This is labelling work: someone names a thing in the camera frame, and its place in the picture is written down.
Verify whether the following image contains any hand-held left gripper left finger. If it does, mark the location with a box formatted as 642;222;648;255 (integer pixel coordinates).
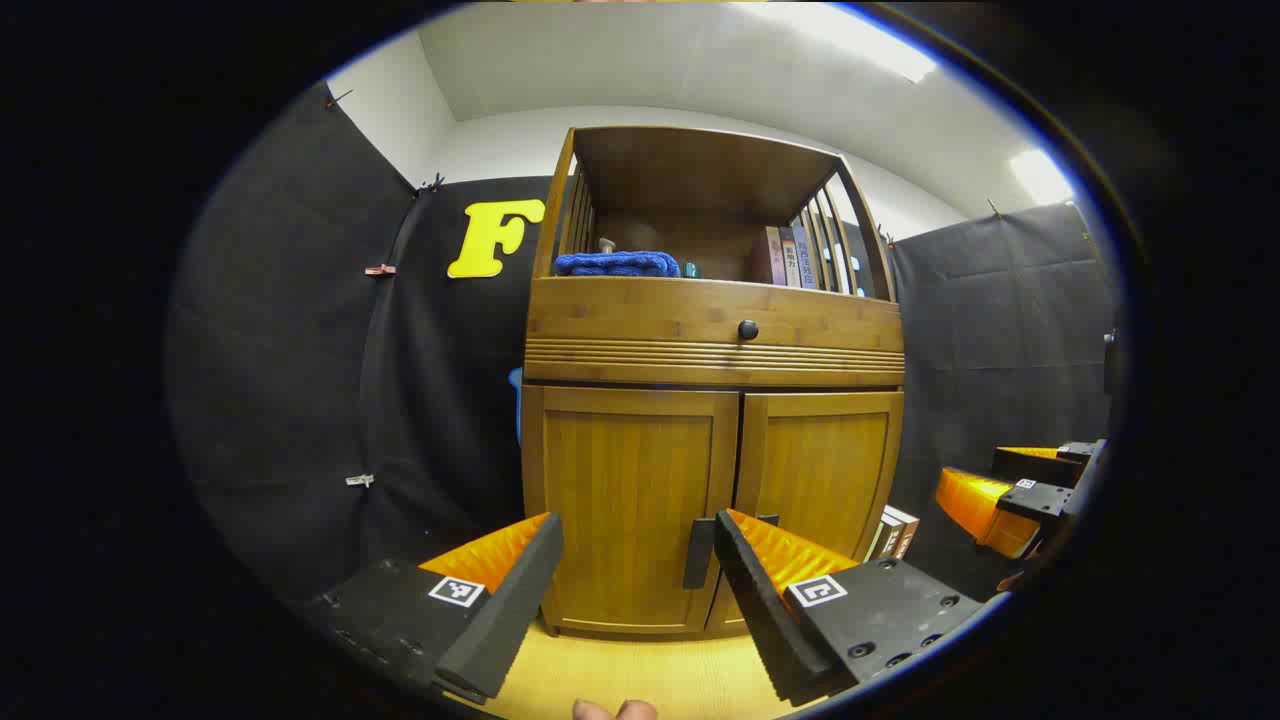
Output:
305;512;564;706

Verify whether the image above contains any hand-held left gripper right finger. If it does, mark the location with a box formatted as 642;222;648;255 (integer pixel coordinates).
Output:
713;508;986;706

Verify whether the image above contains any wooden cabinet door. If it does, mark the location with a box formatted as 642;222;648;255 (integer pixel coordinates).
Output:
705;390;904;636
540;385;741;634

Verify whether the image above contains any wooden cabinet drawer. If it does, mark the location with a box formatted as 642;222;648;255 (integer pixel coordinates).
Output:
524;277;906;387

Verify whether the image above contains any wooden double-door shoe cabinet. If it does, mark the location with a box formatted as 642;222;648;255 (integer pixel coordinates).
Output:
520;125;906;641

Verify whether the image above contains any dark brown shelf book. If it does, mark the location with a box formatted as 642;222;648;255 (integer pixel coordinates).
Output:
751;226;785;287

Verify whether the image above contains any black backdrop cloth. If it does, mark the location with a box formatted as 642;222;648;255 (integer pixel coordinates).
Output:
165;80;1116;611

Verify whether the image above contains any blue folded towel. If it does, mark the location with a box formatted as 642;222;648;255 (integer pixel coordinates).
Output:
553;250;683;279

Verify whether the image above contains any black left door handle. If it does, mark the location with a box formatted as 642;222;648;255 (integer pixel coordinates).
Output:
683;517;717;591

